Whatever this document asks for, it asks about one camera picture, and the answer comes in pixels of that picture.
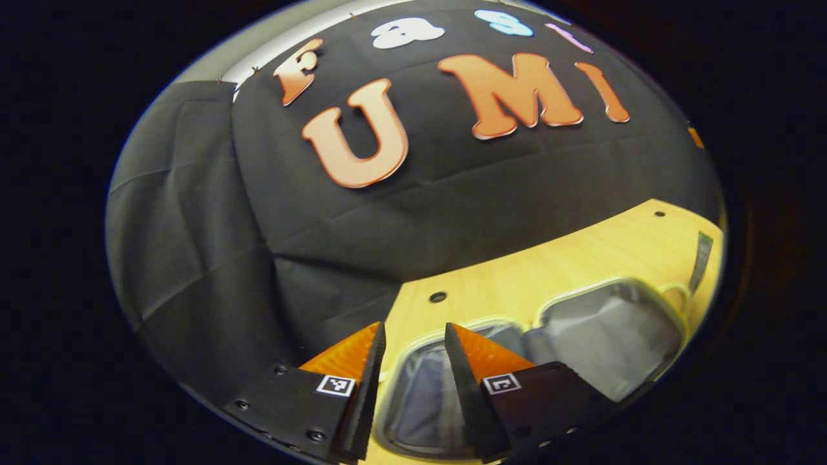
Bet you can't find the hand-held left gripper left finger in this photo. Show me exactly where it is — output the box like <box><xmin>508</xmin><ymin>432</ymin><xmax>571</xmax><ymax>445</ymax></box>
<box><xmin>222</xmin><ymin>322</ymin><xmax>387</xmax><ymax>464</ymax></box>

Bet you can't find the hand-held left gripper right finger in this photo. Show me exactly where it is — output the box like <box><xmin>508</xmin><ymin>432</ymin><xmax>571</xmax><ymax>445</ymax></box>
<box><xmin>443</xmin><ymin>322</ymin><xmax>618</xmax><ymax>464</ymax></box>

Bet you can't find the green white cream tube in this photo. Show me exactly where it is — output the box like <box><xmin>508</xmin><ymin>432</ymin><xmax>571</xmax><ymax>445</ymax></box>
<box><xmin>688</xmin><ymin>231</ymin><xmax>715</xmax><ymax>295</ymax></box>

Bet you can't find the white suitcase with grey lining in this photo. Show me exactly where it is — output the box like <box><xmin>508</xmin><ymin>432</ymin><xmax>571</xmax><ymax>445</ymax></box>
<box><xmin>372</xmin><ymin>276</ymin><xmax>695</xmax><ymax>463</ymax></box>

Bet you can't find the black backdrop cloth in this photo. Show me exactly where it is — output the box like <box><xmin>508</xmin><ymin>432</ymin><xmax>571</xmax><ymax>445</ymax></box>
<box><xmin>105</xmin><ymin>0</ymin><xmax>723</xmax><ymax>414</ymax></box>

